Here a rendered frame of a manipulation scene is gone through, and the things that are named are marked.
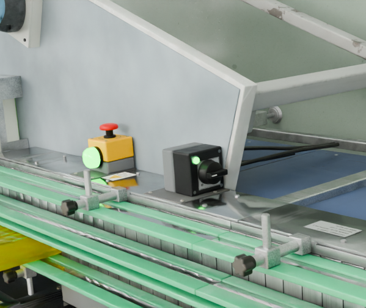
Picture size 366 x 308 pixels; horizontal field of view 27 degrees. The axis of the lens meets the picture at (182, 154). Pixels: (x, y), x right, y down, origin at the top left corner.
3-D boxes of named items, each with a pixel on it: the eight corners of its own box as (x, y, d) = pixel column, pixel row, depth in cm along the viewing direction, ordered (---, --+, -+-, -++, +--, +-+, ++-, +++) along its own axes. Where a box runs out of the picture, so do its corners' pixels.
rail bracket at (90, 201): (119, 197, 147) (58, 213, 139) (116, 160, 146) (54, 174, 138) (131, 201, 144) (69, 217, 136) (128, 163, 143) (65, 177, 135)
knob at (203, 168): (217, 181, 140) (230, 183, 137) (198, 186, 137) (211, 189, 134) (215, 157, 139) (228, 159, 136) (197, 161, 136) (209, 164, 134)
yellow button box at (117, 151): (118, 164, 169) (90, 170, 164) (115, 130, 167) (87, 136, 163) (137, 167, 164) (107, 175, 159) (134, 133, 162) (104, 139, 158)
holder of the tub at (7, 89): (3, 170, 217) (-22, 175, 212) (-9, 73, 211) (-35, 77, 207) (32, 178, 204) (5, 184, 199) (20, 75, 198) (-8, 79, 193)
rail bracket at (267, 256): (296, 247, 112) (228, 272, 104) (294, 198, 110) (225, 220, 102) (317, 253, 109) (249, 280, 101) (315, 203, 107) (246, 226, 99)
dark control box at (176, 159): (198, 181, 148) (164, 190, 143) (195, 140, 146) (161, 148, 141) (227, 187, 141) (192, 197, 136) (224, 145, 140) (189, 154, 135)
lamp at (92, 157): (92, 165, 163) (80, 168, 161) (90, 145, 162) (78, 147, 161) (104, 168, 160) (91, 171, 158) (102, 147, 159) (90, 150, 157)
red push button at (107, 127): (96, 140, 163) (95, 124, 162) (112, 136, 165) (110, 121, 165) (107, 142, 160) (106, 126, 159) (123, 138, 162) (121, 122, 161)
